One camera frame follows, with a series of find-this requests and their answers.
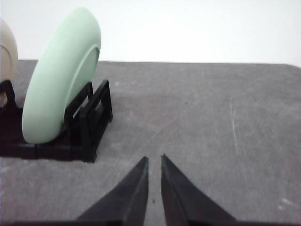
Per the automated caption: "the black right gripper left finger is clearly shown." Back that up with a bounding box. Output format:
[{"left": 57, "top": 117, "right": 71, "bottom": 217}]
[{"left": 76, "top": 156, "right": 149, "bottom": 226}]

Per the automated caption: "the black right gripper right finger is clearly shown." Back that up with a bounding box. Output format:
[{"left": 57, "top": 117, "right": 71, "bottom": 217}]
[{"left": 161, "top": 155, "right": 238, "bottom": 226}]

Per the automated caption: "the white plate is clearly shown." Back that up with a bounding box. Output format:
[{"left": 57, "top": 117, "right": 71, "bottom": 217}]
[{"left": 0, "top": 18, "right": 18, "bottom": 106}]

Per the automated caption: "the green plate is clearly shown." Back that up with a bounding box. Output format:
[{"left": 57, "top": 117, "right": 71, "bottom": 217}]
[{"left": 22, "top": 8, "right": 102, "bottom": 144}]

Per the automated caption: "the black dish rack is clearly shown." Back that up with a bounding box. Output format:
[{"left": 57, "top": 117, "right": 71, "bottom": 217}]
[{"left": 0, "top": 80, "right": 113, "bottom": 162}]

